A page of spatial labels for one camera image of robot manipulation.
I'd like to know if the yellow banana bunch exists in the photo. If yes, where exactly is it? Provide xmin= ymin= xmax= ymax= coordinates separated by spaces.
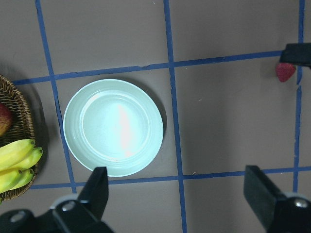
xmin=0 ymin=139 xmax=43 ymax=193

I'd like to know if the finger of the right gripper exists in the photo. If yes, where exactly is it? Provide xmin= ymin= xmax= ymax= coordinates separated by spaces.
xmin=279 ymin=43 xmax=311 ymax=68

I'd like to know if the light green plate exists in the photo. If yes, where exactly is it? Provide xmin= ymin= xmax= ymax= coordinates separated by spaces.
xmin=63 ymin=79 xmax=164 ymax=177

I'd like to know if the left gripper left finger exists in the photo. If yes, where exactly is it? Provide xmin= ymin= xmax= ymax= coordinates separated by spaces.
xmin=0 ymin=167 xmax=113 ymax=233

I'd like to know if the brown wicker basket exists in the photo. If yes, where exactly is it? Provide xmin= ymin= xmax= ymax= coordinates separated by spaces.
xmin=0 ymin=75 xmax=40 ymax=202

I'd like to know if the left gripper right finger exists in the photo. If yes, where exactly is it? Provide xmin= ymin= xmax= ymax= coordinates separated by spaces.
xmin=243 ymin=165 xmax=311 ymax=233

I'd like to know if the red apple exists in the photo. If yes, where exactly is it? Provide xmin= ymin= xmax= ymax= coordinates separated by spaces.
xmin=0 ymin=103 xmax=13 ymax=136

